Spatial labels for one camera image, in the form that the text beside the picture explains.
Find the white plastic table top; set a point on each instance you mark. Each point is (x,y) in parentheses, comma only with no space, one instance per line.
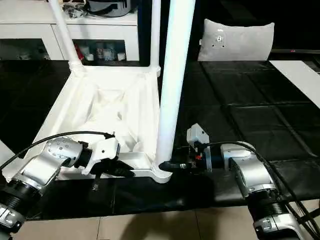
(75,100)

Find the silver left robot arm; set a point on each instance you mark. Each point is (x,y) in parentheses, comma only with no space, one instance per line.
(47,160)

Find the black table mat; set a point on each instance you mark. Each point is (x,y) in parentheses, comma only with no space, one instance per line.
(250,100)

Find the grey cushion with metal fittings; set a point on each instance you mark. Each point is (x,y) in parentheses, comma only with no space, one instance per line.
(237,42)

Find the white flat board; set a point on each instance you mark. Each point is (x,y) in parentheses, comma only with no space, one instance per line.
(297,75)

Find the black box with gold label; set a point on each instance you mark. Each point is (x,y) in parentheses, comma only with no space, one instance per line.
(200,12)

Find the black bar with red light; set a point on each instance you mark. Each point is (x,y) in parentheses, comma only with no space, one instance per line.
(300,51)

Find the white glass-door cabinet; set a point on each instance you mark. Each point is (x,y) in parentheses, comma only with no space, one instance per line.
(25,32)

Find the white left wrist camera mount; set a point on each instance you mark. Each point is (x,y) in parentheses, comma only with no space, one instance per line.
(105,150)

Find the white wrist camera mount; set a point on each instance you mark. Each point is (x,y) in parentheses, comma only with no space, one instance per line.
(197,133)
(105,150)

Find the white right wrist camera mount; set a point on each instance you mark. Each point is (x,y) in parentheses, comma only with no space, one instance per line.
(197,133)

